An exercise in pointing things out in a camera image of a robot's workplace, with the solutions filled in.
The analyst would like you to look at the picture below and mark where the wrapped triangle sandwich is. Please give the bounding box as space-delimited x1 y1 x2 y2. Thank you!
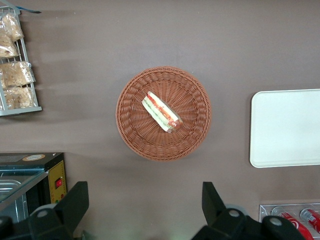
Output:
141 90 183 134

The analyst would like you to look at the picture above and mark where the white wire rack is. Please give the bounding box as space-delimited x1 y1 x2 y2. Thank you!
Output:
0 5 43 117

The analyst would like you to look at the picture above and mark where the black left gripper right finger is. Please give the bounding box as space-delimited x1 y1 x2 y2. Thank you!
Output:
191 181 262 240

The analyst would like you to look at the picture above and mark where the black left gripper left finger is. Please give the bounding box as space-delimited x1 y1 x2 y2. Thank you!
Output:
28 181 90 240

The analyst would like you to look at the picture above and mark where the black food warmer appliance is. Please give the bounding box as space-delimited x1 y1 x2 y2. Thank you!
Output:
0 152 68 224

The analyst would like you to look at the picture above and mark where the clear acrylic bottle rack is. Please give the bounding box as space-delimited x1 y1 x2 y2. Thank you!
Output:
259 203 320 240

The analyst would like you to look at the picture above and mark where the round brown wicker basket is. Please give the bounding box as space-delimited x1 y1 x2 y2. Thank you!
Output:
115 65 213 162

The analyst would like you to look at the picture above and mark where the clear bag of snacks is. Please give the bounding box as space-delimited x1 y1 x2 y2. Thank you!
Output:
0 13 25 42
0 61 36 89
2 86 36 110
0 34 21 60

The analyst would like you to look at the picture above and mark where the cream plastic tray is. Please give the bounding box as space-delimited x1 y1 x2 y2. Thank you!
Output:
249 88 320 169

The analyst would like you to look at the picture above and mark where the blue tape strip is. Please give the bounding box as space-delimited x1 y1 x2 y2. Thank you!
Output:
19 6 42 14

